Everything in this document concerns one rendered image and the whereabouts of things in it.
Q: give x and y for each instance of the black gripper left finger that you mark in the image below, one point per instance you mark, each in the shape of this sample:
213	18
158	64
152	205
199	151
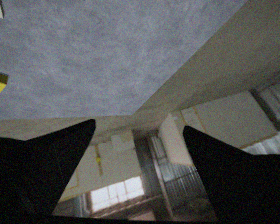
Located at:
40	168

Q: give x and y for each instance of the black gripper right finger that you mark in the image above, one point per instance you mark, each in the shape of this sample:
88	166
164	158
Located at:
233	179

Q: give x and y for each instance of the yellow block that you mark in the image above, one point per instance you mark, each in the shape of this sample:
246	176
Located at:
3	81

